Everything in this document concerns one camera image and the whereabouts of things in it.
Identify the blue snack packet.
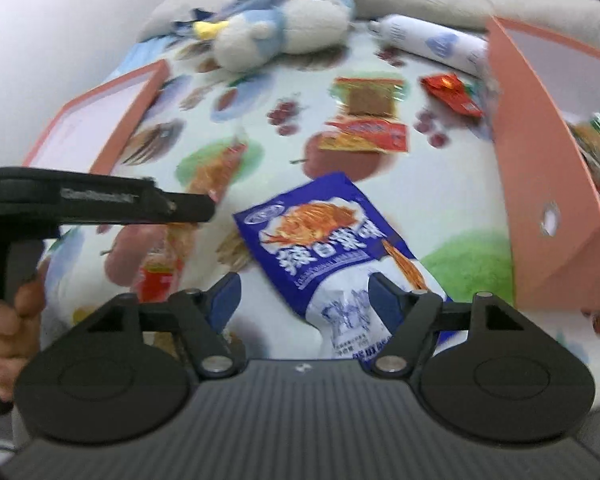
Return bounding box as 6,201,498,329
232,172,452,361

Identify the red and yellow snack packet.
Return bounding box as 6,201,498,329
317,116,410,155

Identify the clear spicy strip packet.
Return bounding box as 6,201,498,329
192,141,248,203
137,225,187,303

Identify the blue printed bed sheet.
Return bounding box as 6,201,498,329
10,10,600,411

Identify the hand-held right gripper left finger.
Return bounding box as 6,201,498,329
86,272,244,377

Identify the heap of boxed snack packets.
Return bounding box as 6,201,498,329
567,112,600,224

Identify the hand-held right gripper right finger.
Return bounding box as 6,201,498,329
367,272,527,377

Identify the white tube with blue mark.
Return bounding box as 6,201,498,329
370,14,491,79

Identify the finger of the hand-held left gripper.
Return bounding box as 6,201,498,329
147,180,217,224

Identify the pink box lid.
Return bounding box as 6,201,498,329
22,59,172,177

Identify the blue and white plush toy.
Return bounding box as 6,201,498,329
172,0,357,74

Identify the person's left hand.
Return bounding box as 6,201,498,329
0,259,49,404

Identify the pink cardboard box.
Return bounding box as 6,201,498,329
482,16,600,314

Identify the brown and green snack packet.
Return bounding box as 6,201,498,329
332,77,407,117

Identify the small red snack packet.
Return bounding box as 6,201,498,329
419,73,485,119

